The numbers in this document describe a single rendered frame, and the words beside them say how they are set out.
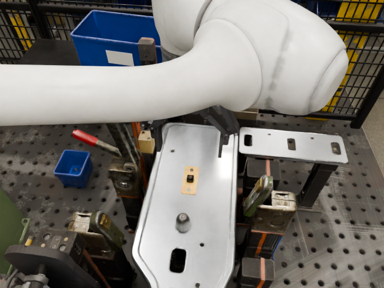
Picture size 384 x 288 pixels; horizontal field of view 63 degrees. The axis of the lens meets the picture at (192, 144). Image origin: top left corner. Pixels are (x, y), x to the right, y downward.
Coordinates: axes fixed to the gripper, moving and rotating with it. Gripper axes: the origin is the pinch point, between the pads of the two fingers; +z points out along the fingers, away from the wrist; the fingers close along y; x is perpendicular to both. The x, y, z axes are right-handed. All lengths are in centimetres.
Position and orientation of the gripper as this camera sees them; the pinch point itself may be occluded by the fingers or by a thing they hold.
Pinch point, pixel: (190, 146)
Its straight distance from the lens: 68.7
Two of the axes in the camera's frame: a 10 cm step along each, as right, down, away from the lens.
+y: 9.9, 0.9, -0.8
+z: 0.0, 6.4, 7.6
